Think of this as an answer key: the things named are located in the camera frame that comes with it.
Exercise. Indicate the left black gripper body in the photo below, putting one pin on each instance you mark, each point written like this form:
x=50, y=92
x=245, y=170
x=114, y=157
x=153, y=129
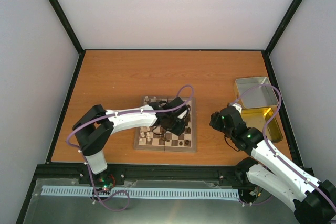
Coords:
x=171, y=127

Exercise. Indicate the silver tin lid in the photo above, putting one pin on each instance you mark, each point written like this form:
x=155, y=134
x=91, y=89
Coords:
x=261, y=95

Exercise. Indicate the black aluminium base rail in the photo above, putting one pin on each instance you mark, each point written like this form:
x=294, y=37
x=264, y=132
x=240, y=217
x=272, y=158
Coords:
x=120, y=173

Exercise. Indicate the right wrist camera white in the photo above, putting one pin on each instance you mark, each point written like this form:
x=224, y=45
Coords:
x=234, y=109

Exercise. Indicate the row of white chess pieces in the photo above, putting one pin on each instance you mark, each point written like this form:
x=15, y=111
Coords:
x=146, y=136

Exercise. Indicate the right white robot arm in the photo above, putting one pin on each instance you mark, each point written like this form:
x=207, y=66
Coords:
x=311, y=200

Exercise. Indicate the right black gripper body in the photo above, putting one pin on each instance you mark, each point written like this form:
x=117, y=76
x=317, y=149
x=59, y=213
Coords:
x=218, y=126

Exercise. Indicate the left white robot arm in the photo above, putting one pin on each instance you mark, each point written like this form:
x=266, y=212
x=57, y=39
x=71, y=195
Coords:
x=93, y=130

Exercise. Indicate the wooden folding chess board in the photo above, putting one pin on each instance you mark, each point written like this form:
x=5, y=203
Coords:
x=173, y=144

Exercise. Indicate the light blue cable duct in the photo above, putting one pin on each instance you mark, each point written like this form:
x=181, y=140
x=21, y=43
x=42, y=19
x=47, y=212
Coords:
x=147, y=193

